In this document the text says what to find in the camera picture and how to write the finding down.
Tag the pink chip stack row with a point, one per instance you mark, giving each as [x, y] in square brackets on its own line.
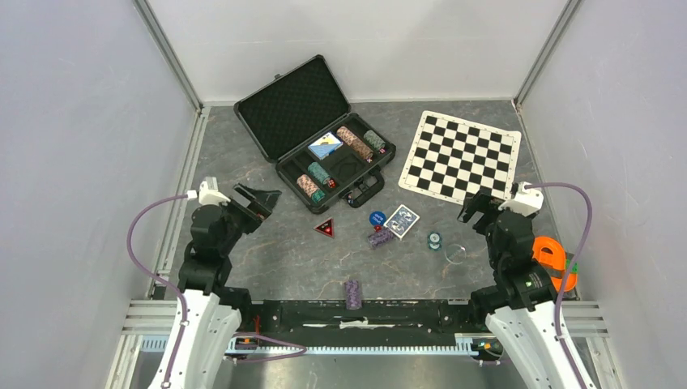
[355, 143]
[307, 184]

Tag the clear round disc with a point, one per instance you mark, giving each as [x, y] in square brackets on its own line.
[455, 254]

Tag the purple chip stack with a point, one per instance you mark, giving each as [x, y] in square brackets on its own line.
[353, 295]
[380, 238]

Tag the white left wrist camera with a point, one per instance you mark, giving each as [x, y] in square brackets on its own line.
[208, 193]

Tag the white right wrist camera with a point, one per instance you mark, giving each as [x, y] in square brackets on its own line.
[523, 201]

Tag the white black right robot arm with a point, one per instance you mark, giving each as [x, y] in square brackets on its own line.
[523, 308]

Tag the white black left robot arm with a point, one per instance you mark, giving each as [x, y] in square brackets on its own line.
[208, 312]

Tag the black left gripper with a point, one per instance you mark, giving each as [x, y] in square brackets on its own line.
[262, 203]

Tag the blue boxed card deck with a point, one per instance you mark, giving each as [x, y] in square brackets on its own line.
[325, 145]

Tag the green chip stack row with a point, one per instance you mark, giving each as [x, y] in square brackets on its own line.
[317, 196]
[375, 141]
[318, 172]

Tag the green poker chip pair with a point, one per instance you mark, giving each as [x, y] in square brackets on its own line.
[434, 241]

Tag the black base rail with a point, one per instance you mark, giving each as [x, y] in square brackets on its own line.
[313, 323]

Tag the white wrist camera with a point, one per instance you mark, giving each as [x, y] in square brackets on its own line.
[208, 193]
[523, 201]

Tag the green chip stack middle row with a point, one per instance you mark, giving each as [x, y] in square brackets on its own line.
[318, 172]

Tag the purple chip stack front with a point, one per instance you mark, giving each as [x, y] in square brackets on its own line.
[353, 295]

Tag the green chip stack lower row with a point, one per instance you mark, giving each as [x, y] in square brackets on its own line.
[317, 196]

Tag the black white chessboard mat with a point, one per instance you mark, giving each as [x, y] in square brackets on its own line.
[452, 159]

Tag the black poker set case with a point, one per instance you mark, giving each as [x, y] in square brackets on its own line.
[284, 117]

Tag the blue patterned card deck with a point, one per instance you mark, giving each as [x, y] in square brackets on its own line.
[401, 221]

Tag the orange tape dispenser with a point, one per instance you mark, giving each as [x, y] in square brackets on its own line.
[550, 254]

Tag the blue small blind button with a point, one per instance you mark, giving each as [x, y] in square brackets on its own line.
[377, 218]

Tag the red black all-in triangle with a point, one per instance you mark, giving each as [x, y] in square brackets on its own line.
[326, 228]

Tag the pink chip stack lower row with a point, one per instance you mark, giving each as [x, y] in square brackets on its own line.
[307, 184]

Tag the pink chip stack upper row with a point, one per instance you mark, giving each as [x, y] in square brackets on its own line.
[355, 143]

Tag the green chip stack upper row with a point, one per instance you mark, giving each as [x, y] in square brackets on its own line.
[375, 141]

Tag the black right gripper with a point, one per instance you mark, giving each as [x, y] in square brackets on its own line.
[481, 201]

